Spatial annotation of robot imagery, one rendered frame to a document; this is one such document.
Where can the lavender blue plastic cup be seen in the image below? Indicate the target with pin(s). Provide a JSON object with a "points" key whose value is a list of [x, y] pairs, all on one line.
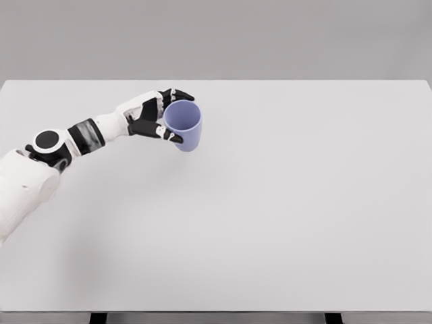
{"points": [[187, 125]]}

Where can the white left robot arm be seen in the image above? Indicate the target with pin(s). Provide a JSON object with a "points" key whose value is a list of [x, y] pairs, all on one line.
{"points": [[40, 168]]}

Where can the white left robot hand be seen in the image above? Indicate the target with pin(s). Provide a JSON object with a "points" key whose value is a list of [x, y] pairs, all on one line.
{"points": [[139, 107]]}

